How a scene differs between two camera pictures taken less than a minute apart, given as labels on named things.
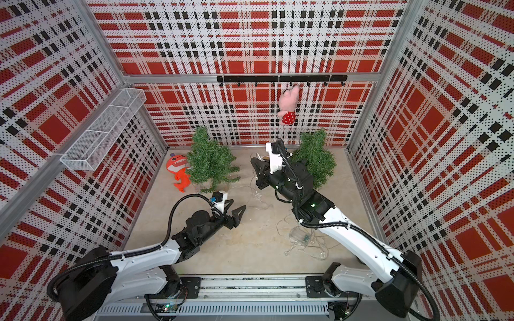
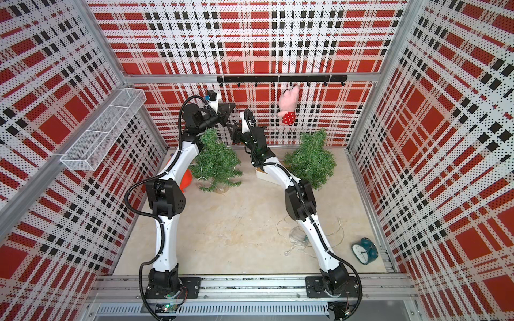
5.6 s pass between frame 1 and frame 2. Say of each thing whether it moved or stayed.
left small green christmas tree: stayed
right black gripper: moved
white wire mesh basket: stayed
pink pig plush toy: stayed
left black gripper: moved
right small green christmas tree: stayed
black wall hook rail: stayed
